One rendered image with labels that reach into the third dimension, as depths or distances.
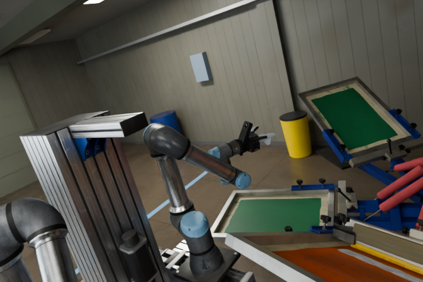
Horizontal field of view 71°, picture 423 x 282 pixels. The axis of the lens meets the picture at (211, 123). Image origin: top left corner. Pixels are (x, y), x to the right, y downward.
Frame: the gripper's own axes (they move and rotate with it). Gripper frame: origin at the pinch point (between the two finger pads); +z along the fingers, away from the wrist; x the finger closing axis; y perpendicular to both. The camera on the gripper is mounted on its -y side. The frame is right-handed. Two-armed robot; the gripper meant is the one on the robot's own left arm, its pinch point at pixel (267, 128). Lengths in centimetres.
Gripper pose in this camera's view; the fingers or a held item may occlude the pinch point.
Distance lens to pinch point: 159.7
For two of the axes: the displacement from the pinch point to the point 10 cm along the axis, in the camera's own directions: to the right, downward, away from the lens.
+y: 1.9, 9.1, 3.6
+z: 8.6, -3.3, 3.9
